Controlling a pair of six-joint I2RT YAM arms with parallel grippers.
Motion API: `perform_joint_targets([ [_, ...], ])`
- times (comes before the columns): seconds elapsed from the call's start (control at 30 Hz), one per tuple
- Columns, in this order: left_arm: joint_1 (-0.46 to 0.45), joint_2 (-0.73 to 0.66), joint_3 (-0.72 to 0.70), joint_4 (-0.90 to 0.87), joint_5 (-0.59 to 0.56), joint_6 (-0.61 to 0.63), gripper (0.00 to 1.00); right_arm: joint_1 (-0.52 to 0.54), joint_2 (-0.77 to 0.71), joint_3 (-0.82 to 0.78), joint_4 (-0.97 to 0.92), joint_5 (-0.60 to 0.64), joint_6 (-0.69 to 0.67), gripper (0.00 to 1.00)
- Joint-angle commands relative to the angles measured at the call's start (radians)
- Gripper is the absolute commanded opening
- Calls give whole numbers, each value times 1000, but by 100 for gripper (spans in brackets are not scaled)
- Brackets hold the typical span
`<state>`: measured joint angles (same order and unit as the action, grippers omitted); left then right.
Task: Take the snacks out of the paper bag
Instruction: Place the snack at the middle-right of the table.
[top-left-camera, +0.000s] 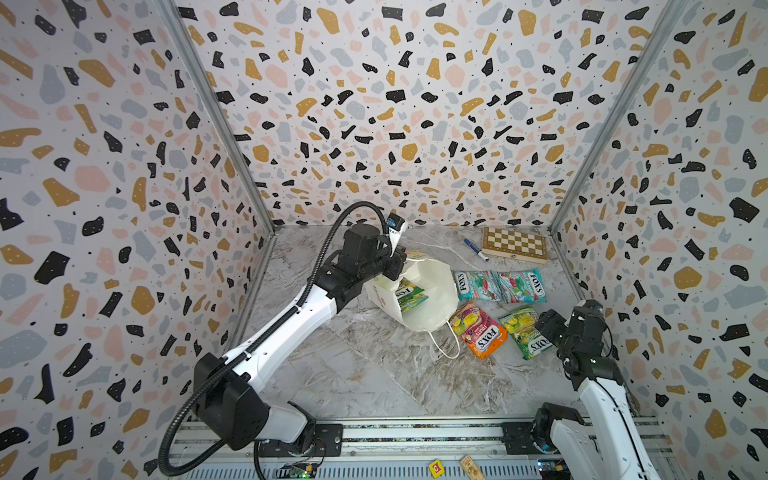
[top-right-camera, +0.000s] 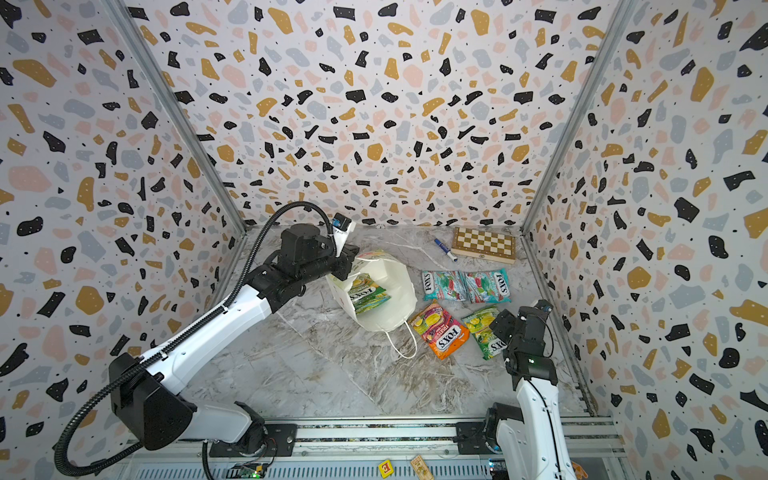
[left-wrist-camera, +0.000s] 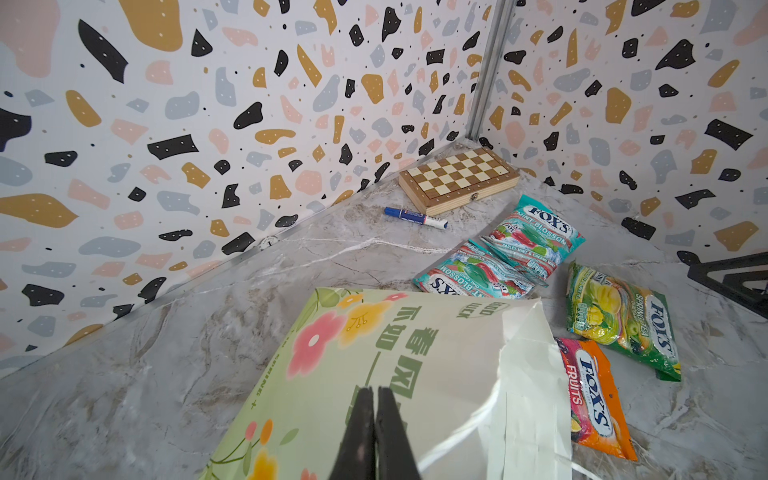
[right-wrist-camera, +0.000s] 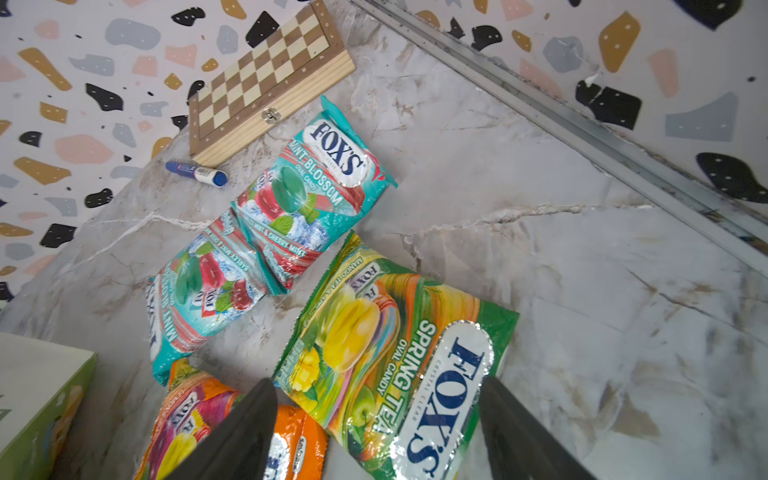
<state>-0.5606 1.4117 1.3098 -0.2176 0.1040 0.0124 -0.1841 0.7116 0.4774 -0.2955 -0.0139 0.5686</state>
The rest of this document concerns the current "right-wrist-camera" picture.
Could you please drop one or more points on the orange fruits candy bag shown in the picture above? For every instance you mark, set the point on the orange fruits candy bag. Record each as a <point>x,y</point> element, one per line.
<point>208,430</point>

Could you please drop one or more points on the wooden chessboard box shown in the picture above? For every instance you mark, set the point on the wooden chessboard box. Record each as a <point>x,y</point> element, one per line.
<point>287,69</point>

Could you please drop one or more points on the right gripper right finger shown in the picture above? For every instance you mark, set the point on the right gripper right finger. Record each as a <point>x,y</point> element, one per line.
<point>519,446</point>

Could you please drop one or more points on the green spring tea candy bag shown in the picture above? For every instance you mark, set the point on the green spring tea candy bag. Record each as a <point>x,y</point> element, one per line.
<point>390,363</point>

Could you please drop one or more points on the blue white marker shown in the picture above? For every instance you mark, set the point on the blue white marker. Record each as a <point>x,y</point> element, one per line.
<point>201,174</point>

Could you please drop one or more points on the white floral paper bag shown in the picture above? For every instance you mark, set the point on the white floral paper bag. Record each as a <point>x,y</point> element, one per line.
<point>43,385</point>

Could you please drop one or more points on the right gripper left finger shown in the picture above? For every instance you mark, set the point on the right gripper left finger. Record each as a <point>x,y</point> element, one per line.
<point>238,448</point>

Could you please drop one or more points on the mint blossom candy bag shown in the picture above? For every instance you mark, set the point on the mint blossom candy bag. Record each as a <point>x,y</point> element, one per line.
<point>212,282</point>
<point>323,182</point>

